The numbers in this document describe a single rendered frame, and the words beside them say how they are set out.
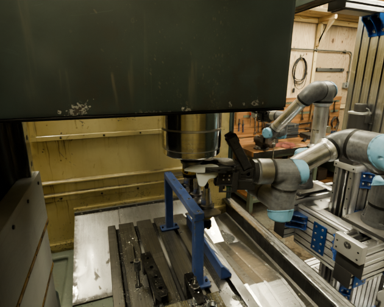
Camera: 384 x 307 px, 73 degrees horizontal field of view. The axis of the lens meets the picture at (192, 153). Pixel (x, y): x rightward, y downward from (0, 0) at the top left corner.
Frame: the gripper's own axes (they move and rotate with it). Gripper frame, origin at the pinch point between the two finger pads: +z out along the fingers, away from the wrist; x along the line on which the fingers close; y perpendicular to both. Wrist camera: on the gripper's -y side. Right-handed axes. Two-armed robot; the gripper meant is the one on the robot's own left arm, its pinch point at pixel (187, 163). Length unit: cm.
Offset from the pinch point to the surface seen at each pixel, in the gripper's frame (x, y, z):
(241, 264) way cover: 44, 70, -37
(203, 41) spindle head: -12.7, -29.9, -0.3
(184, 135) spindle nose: -7.6, -9.5, 2.2
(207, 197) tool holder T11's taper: 20.8, 19.9, -11.1
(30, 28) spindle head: -18.9, -29.0, 29.6
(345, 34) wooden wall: 338, -108, -285
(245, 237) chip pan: 77, 76, -52
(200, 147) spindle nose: -7.9, -6.7, -1.9
